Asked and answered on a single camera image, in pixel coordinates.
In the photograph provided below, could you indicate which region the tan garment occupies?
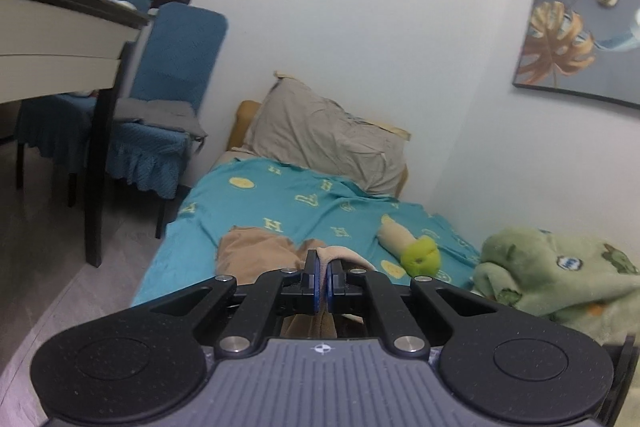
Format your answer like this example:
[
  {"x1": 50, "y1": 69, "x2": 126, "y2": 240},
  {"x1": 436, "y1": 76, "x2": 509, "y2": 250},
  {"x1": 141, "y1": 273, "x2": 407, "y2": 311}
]
[{"x1": 216, "y1": 227, "x2": 374, "y2": 339}]

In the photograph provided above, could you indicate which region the teal patterned bed sheet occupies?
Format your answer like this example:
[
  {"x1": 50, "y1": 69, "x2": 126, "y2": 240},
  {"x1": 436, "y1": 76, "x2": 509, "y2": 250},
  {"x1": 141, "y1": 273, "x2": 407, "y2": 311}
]
[{"x1": 134, "y1": 158, "x2": 480, "y2": 303}]

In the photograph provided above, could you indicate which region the green headed plush toy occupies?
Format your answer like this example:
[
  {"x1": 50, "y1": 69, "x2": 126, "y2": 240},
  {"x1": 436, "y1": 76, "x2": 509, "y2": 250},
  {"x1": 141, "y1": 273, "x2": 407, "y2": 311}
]
[{"x1": 376, "y1": 216, "x2": 442, "y2": 277}]

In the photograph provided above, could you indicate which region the grey pillow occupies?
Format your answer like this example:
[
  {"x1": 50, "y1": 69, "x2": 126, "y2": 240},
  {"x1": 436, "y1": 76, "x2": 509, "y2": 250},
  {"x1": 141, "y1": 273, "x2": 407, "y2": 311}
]
[{"x1": 243, "y1": 72, "x2": 410, "y2": 196}]

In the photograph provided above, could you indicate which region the blue covered chair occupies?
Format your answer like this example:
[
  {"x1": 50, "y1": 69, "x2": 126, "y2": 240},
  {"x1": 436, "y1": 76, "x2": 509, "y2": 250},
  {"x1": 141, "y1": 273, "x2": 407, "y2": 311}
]
[
  {"x1": 1, "y1": 0, "x2": 139, "y2": 190},
  {"x1": 106, "y1": 2, "x2": 228, "y2": 239}
]

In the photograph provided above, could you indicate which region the green dinosaur fleece blanket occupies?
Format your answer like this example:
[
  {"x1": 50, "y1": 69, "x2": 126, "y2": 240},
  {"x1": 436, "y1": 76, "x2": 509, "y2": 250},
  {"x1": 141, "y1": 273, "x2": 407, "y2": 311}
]
[{"x1": 473, "y1": 228, "x2": 639, "y2": 343}]

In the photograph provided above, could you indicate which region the white dining table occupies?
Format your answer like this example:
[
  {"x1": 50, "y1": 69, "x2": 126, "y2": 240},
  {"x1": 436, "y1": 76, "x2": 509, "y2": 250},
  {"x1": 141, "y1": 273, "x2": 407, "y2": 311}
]
[{"x1": 1, "y1": 0, "x2": 149, "y2": 267}]

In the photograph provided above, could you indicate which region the leaf art wall painting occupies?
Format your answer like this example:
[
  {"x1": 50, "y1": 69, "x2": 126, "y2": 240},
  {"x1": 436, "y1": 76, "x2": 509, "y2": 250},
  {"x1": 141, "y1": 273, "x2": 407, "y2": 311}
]
[{"x1": 513, "y1": 0, "x2": 639, "y2": 107}]

